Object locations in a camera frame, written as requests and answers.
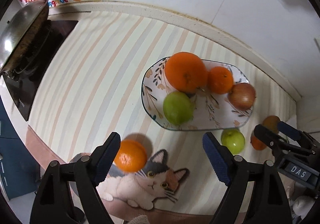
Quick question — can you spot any green apple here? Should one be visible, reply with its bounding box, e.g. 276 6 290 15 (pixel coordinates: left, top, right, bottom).
221 128 245 155
163 91 194 126

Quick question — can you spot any orange tangerine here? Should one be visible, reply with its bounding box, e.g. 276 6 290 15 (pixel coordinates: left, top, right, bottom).
114 139 148 173

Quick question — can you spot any brown green round fruit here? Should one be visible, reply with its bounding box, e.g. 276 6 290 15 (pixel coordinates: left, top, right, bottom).
262 115 280 134

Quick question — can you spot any brown red apple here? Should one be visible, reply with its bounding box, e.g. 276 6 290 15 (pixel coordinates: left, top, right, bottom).
227 82 256 111

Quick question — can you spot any small orange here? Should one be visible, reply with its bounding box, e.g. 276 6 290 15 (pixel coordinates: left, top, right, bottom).
207 66 234 94

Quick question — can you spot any large orange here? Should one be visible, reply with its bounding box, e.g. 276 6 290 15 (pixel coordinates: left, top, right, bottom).
164 52 208 94

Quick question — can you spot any dark orange persimmon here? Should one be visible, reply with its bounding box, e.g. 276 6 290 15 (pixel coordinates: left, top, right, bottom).
251 135 267 151

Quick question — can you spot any floral oval ceramic plate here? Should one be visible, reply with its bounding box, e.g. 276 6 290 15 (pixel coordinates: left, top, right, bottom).
141 56 253 131

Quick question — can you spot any striped cat table mat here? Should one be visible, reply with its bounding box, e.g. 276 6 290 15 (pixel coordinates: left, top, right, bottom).
25 12 296 223

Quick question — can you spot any black induction cooktop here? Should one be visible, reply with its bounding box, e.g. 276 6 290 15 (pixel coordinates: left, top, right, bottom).
3 20 78 121

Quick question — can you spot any steel wok with lid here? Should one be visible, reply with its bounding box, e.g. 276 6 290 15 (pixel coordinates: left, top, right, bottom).
1 0 49 73

